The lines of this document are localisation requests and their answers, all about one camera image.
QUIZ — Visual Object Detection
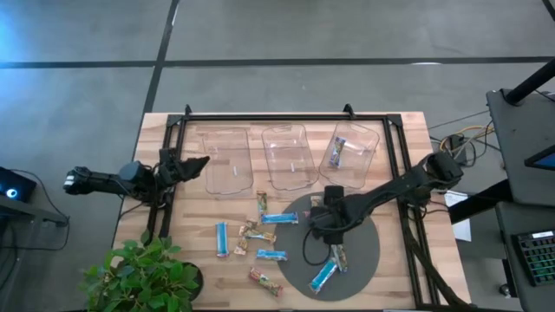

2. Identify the black tablet screen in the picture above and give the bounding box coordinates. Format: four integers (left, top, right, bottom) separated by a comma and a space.
523, 145, 555, 172

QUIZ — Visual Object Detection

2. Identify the yellow cable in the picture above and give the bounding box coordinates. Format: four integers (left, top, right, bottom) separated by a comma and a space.
438, 124, 495, 153

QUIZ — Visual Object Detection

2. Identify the black power adapter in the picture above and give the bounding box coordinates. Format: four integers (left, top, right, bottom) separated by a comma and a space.
447, 133, 468, 166

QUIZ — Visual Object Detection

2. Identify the black sleeved cable bundle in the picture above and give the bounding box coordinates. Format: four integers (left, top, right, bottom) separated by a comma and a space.
401, 224, 473, 309

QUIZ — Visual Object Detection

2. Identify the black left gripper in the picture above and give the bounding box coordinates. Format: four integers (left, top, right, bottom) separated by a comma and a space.
158, 155, 211, 187

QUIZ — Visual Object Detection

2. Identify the clear plastic bin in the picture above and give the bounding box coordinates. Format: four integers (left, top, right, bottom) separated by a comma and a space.
261, 123, 320, 192
318, 120, 382, 191
201, 127, 255, 196

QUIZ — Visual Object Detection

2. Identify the green leafy plant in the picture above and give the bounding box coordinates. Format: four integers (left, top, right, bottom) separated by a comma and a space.
77, 229, 205, 312

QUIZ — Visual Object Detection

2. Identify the black aluminium frame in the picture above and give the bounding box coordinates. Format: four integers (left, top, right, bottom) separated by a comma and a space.
147, 102, 439, 309

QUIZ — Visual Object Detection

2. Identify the black device with blue light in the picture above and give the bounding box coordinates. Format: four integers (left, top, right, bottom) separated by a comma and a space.
0, 166, 38, 204

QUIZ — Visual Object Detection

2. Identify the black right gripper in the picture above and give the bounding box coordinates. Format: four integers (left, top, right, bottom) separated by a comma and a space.
308, 203, 350, 247

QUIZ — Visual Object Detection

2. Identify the dark grey side stand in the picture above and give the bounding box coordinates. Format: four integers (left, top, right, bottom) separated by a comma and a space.
0, 194, 70, 229

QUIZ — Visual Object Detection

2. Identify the dark grey low desk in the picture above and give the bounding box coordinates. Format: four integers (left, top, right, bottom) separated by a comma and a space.
495, 201, 555, 312

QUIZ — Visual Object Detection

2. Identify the thin black cable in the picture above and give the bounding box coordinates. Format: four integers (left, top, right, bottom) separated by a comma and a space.
0, 168, 71, 251

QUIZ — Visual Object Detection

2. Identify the light blue granola bar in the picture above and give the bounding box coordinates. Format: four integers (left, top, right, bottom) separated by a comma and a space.
255, 249, 289, 263
260, 211, 300, 225
308, 258, 339, 296
215, 221, 230, 259

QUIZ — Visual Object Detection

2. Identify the black plant pot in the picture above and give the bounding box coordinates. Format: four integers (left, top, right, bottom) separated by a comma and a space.
181, 261, 205, 302

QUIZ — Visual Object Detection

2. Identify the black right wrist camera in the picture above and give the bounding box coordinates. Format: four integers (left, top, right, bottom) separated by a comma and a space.
323, 185, 346, 207

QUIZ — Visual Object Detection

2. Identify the black floor cable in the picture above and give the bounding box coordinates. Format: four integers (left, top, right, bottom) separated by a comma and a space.
428, 109, 490, 131

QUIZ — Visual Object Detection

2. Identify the black support beam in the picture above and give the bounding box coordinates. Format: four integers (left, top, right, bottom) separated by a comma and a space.
448, 179, 513, 225

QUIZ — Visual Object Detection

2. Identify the white paper sheet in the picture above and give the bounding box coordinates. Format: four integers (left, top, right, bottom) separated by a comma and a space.
443, 190, 473, 243

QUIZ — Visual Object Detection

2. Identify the black round pole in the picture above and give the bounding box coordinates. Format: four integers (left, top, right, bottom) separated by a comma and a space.
505, 57, 555, 106

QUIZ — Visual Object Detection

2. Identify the backlit keyboard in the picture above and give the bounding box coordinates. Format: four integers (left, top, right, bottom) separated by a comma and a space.
511, 229, 555, 288

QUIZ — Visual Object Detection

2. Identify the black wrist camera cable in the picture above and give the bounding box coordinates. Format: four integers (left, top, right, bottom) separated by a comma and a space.
302, 227, 333, 267

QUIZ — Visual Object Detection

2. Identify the grey round mat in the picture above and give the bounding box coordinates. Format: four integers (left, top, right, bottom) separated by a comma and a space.
273, 192, 382, 302

